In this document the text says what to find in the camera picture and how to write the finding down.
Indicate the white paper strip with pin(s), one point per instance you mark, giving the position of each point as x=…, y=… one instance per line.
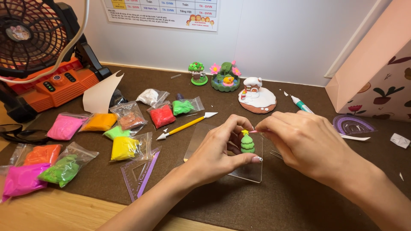
x=354, y=138

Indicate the clay snowy house figurine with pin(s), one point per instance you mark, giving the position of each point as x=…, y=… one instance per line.
x=257, y=99

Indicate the yellow clay sculpting tool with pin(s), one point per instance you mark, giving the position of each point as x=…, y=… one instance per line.
x=186, y=126

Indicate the brown felt desk mat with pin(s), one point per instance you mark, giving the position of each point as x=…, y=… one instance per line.
x=289, y=199

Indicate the white clay bag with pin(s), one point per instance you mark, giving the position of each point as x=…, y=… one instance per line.
x=149, y=95

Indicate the clay lotus pond figurine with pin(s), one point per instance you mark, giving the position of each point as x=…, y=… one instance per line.
x=224, y=85

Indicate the small grey stick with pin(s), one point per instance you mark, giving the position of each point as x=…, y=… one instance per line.
x=175, y=76

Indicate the brown clay bag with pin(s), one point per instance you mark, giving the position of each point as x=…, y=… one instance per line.
x=131, y=120

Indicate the magenta clay bag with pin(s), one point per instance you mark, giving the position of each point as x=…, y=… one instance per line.
x=22, y=180

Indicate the small white paper scrap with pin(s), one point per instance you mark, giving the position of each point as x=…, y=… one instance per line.
x=401, y=176

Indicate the clay tree figurine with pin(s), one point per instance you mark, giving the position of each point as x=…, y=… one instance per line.
x=196, y=69

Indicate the light pink clay bag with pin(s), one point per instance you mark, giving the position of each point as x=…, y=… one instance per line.
x=64, y=127

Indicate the curved white paper piece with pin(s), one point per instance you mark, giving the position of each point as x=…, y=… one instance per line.
x=99, y=96

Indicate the red clay bag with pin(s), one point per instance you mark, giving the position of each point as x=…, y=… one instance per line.
x=162, y=116

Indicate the metal tweezers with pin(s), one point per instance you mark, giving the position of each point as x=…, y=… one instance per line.
x=276, y=153

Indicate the small green clay bag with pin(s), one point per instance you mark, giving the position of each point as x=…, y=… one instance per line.
x=181, y=107

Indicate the orange clay bag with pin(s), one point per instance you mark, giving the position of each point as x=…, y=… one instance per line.
x=41, y=154

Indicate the lime clay bag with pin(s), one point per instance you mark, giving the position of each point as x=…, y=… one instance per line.
x=115, y=132

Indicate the black clay bag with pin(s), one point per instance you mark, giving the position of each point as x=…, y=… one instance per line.
x=117, y=98

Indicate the amber clay bag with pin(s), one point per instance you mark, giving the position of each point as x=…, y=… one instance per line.
x=99, y=122

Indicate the purple protractor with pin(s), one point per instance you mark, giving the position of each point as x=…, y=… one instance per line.
x=340, y=123

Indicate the large green clay bag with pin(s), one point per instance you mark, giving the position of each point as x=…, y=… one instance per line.
x=61, y=170

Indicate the black and orange portable fan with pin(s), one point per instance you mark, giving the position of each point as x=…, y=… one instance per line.
x=64, y=86

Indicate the person's right hand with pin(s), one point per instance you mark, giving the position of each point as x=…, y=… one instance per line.
x=314, y=144

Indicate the person's left hand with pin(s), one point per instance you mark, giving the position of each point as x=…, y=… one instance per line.
x=212, y=157

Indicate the clear acrylic board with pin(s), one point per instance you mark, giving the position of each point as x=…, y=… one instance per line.
x=247, y=173

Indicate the purple clay bag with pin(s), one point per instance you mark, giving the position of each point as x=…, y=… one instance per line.
x=179, y=96

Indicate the purple triangle ruler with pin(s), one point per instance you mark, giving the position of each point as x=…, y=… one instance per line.
x=151, y=166

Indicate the green clay christmas tree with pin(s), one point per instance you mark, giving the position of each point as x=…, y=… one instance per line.
x=248, y=144

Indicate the crumpled white paper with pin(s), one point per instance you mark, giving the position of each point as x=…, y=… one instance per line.
x=399, y=140

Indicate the printed timetable poster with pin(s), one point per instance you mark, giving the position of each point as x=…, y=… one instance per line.
x=160, y=12

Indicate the black eyeglasses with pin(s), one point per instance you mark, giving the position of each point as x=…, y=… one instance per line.
x=30, y=135

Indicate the yellow clay bag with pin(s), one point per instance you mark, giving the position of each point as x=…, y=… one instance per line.
x=123, y=148

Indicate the teal and white pen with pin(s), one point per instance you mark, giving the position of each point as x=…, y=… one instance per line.
x=300, y=103

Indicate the thin pink clay tool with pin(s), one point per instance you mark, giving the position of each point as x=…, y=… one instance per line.
x=253, y=131

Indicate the pink patterned gift bag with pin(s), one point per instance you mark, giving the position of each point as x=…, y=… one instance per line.
x=379, y=64

